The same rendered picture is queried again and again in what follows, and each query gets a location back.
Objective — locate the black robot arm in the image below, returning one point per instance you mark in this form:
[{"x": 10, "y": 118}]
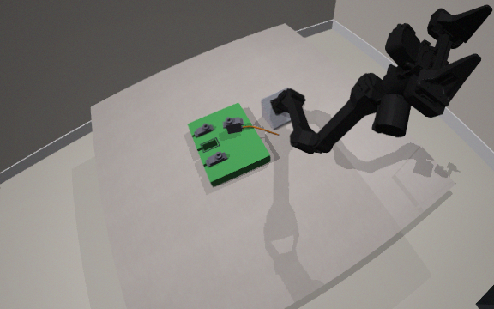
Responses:
[{"x": 369, "y": 95}]

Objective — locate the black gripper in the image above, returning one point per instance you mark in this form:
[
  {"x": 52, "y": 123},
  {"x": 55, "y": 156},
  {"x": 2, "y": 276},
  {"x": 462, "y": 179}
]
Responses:
[{"x": 434, "y": 86}]

